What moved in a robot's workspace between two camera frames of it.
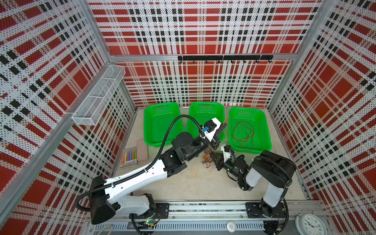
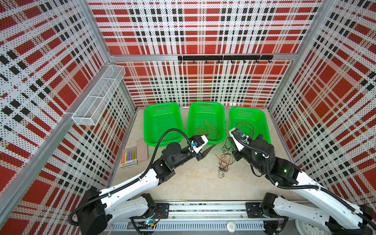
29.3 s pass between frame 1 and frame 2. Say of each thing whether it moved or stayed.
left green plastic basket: stayed
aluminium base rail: stayed
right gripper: moved
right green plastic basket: stayed
